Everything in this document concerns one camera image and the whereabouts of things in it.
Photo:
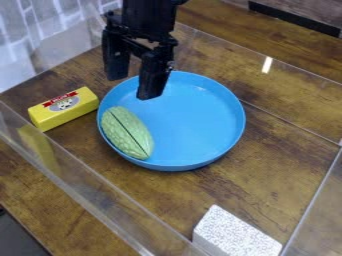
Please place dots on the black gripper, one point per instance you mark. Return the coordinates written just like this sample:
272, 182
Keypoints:
149, 20

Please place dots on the yellow block with label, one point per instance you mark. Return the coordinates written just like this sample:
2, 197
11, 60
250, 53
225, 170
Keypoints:
63, 108

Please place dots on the clear acrylic front wall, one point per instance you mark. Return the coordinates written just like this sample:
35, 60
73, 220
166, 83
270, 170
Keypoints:
139, 228

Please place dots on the white speckled foam block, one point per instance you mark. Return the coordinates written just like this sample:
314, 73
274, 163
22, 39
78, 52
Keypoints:
224, 235

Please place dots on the green bitter gourd toy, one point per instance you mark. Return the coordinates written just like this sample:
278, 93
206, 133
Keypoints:
127, 132

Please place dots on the blue round tray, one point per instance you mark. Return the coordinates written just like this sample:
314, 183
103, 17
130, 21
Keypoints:
196, 120

